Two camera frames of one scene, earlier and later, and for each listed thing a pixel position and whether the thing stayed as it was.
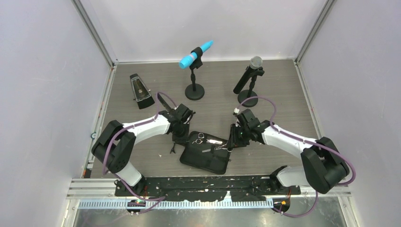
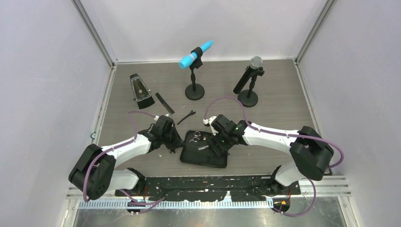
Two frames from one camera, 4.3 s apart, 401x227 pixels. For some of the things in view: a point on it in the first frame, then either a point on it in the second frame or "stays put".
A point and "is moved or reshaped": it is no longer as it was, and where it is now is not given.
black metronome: (143, 97) stays put
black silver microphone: (255, 63) stays put
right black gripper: (234, 142) → (214, 141)
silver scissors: (229, 149) is moved or reshaped
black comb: (164, 102) stays put
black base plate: (189, 188) stays put
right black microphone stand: (246, 94) stays put
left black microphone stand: (195, 91) stays put
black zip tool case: (207, 152) is moved or reshaped
